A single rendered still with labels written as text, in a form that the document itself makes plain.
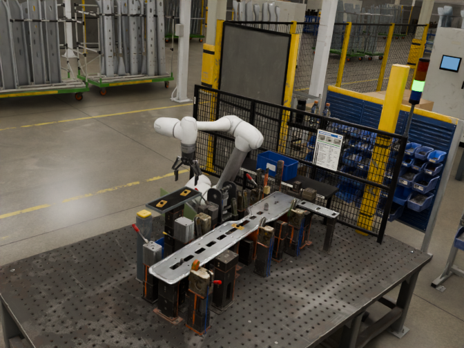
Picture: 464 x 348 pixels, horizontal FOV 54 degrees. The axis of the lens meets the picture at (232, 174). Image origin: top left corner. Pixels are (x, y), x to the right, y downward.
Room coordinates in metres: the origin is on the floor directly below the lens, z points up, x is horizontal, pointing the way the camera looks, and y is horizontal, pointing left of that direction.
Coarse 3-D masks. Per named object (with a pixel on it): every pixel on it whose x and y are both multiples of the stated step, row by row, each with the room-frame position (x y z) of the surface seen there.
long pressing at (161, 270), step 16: (256, 208) 2.79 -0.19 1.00; (272, 208) 2.81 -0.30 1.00; (288, 208) 2.84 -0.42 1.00; (224, 224) 2.52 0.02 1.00; (256, 224) 2.56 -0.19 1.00; (208, 240) 2.31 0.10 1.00; (224, 240) 2.33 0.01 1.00; (176, 256) 2.11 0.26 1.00; (208, 256) 2.14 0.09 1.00; (160, 272) 1.95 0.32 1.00; (176, 272) 1.97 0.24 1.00
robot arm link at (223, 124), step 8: (160, 120) 2.65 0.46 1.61; (168, 120) 2.63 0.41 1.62; (176, 120) 2.66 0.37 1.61; (224, 120) 2.97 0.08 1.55; (160, 128) 2.62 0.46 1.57; (168, 128) 2.59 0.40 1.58; (200, 128) 2.82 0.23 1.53; (208, 128) 2.84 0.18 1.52; (216, 128) 2.87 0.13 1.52; (224, 128) 2.95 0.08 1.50; (168, 136) 2.61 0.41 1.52
